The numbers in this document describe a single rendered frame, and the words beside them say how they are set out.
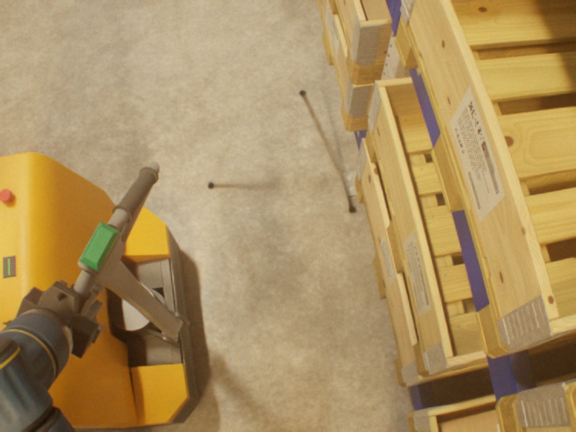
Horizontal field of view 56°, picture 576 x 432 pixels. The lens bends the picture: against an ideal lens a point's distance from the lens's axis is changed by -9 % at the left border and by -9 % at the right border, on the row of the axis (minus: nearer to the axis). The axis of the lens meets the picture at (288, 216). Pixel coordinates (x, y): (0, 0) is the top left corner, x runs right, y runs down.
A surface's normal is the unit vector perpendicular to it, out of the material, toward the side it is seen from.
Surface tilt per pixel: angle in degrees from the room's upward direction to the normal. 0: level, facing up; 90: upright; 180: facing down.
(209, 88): 0
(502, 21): 0
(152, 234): 22
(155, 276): 0
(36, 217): 45
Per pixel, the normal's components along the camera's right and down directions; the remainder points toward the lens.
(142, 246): 0.36, -0.38
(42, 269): 0.69, -0.36
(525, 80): 0.00, -0.35
